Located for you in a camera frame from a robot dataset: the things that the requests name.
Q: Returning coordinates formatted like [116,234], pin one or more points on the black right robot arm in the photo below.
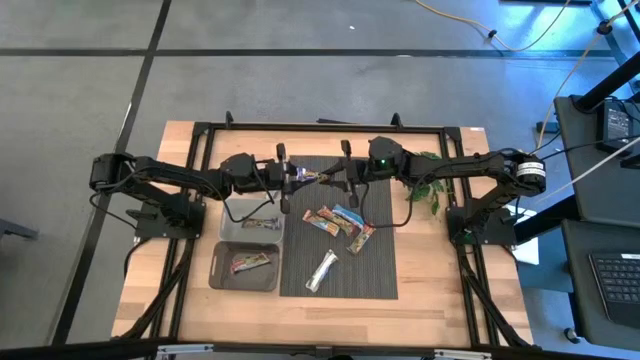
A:
[465,167]

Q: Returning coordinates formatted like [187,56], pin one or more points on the small green leafy plant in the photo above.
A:
[425,192]

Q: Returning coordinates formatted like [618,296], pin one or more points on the dark grey plastic bin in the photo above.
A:
[245,282]

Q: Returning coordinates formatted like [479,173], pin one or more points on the colourful granola bar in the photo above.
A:
[250,262]
[320,223]
[361,239]

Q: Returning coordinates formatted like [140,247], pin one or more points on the brown granola bar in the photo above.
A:
[340,222]

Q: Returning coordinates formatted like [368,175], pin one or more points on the black power adapter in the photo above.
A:
[615,125]

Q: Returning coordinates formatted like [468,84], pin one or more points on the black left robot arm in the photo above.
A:
[175,172]

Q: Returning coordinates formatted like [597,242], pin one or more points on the silver-backed granola bar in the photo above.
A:
[322,270]

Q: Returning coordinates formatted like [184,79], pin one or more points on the yellow and purple granola bar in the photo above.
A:
[317,175]

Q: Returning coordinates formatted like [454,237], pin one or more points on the white paper sheet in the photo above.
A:
[527,252]

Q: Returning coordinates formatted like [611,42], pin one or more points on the grey desk panel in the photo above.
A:
[600,200]
[580,280]

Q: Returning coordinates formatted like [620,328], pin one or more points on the black pole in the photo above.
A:
[610,85]

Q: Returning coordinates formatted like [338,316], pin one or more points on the dark granola bar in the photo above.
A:
[260,223]

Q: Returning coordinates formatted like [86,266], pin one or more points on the black caster wheel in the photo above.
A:
[572,335]

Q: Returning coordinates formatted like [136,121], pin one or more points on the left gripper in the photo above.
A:
[240,172]

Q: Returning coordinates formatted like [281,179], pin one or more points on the black desk leg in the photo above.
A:
[545,220]

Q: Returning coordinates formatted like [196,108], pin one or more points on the dark woven placemat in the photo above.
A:
[340,270]

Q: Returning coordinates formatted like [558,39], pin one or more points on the grey chair leg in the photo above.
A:
[15,229]

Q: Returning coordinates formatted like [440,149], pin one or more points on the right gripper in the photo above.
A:
[382,160]

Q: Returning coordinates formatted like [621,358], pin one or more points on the black keyboard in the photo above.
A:
[620,285]

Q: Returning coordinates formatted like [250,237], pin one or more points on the black rig beam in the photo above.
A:
[75,350]

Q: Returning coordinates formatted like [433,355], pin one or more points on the blue granola bar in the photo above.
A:
[350,215]

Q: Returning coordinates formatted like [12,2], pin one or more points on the black aluminium table frame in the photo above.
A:
[325,128]

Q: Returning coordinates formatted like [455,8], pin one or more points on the silver bracket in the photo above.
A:
[185,350]
[462,354]

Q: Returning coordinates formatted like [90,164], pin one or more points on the clear plastic bin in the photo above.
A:
[250,235]

